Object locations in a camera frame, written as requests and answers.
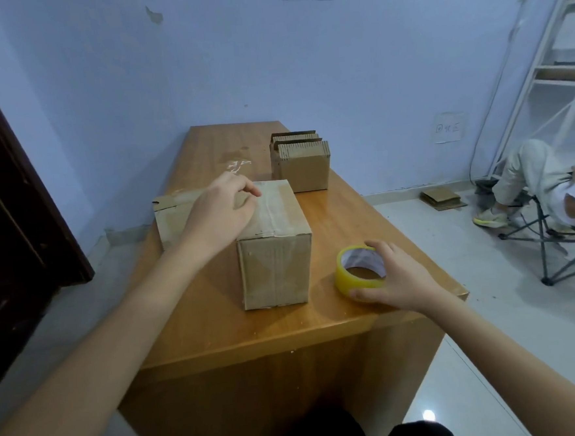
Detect wooden desk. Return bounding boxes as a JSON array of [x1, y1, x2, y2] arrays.
[[99, 108, 480, 436]]

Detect clear tape scrap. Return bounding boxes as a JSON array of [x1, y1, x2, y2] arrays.
[[223, 158, 254, 175]]

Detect yellow packing tape roll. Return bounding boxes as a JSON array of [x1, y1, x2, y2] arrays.
[[332, 242, 389, 302]]

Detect person's left hand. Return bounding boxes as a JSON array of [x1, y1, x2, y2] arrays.
[[175, 168, 267, 264]]

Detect white wall cable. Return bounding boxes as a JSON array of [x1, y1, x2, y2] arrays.
[[456, 0, 563, 186]]

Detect grey folding chair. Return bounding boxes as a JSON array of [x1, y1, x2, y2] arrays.
[[495, 190, 575, 290]]

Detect small paper wall label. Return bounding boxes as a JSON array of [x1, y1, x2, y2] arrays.
[[431, 111, 467, 145]]

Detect stack of flat cardboard boxes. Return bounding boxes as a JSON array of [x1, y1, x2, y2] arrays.
[[268, 129, 334, 195]]

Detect dark wooden door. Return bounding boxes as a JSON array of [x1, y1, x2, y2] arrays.
[[0, 31, 104, 399]]

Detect taped brown cardboard box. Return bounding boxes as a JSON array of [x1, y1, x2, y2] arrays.
[[151, 177, 318, 317]]

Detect person's right forearm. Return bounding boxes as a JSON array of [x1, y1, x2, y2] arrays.
[[422, 284, 575, 436]]

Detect person's left forearm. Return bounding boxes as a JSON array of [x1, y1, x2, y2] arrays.
[[0, 233, 231, 436]]

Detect person's right hand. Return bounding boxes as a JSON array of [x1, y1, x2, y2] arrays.
[[345, 235, 453, 320]]

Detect white metal shelf rack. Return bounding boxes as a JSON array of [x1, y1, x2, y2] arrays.
[[476, 0, 575, 178]]

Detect flattened cardboard pieces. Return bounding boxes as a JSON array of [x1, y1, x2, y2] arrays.
[[419, 185, 469, 214]]

